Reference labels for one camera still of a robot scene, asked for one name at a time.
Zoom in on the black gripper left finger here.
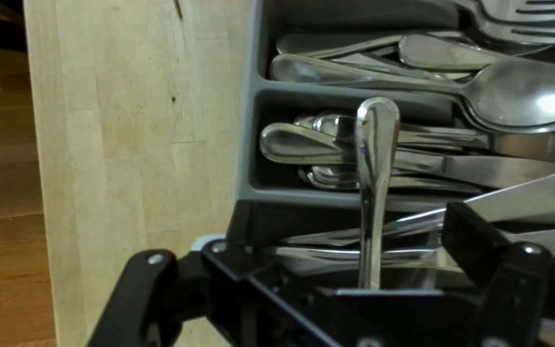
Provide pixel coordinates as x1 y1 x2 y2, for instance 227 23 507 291
88 241 329 347

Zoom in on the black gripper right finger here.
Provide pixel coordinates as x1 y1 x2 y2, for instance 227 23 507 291
441 202 555 347

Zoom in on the grey cutlery tray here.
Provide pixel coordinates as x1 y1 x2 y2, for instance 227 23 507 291
239 0 555 212

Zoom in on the large silver spoon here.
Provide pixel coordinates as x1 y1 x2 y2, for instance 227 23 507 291
270 54 555 133

